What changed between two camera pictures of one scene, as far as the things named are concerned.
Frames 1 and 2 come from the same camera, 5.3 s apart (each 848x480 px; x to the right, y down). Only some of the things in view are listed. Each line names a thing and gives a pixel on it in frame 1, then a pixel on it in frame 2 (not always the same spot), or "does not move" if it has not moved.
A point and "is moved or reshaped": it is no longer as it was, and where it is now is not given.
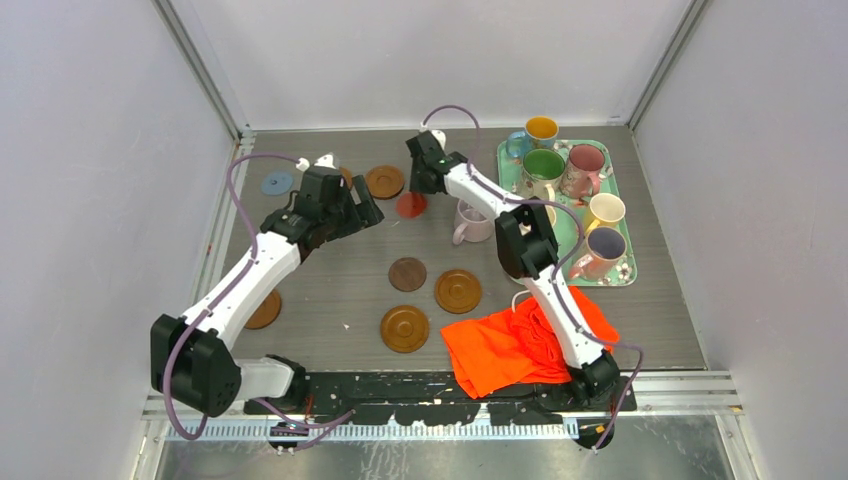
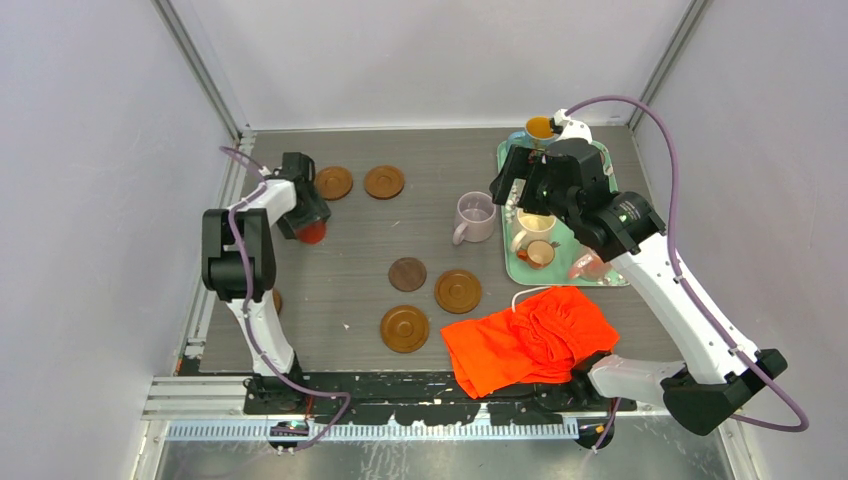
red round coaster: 411,205 is moved or reshaped
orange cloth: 521,345 does not move
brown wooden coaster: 385,182 does not move
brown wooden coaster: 404,329 does not move
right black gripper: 413,186 -> 518,165
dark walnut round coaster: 407,274 does not move
